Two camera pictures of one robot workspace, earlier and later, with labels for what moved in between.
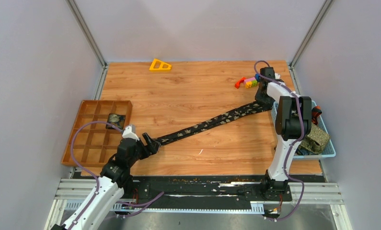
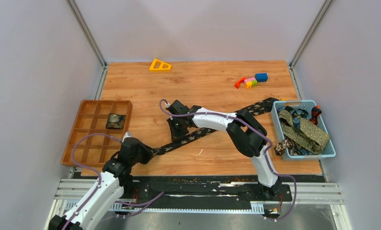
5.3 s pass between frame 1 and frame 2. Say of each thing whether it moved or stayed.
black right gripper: moved
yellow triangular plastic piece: stayed
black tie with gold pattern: moved
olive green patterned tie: stayed
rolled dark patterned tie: stayed
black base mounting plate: stayed
